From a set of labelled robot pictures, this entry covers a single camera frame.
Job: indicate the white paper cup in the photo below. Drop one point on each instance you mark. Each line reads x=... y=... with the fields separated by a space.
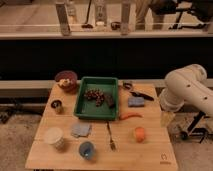
x=54 y=137

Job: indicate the blue sponge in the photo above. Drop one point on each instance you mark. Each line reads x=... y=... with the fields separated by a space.
x=136 y=101

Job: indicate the grey folded cloth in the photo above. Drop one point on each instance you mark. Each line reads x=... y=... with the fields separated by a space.
x=81 y=130

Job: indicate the orange carrot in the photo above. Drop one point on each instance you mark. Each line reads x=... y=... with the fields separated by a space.
x=129 y=115

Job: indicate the blue cup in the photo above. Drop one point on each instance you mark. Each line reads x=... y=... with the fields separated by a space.
x=87 y=150

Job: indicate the metal fork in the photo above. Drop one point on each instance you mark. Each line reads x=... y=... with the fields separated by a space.
x=111 y=141

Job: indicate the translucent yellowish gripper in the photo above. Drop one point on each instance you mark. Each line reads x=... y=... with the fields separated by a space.
x=166 y=118

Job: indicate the orange apple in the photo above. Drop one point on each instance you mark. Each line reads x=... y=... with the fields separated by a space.
x=139 y=134

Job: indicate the black handled knife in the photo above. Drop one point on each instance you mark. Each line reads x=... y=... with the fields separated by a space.
x=139 y=94

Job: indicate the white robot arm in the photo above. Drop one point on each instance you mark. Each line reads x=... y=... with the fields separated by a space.
x=185 y=85

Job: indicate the bunch of dark grapes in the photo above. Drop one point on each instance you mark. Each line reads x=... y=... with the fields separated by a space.
x=96 y=95

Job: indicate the small dark tin can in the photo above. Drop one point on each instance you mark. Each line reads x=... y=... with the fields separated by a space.
x=56 y=105

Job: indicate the dark red bowl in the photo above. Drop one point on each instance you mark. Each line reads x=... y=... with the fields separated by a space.
x=66 y=80

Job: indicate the green plastic tray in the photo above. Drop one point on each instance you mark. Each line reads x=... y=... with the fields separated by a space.
x=85 y=109

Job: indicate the dark brown block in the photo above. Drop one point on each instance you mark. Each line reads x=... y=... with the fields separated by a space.
x=109 y=100

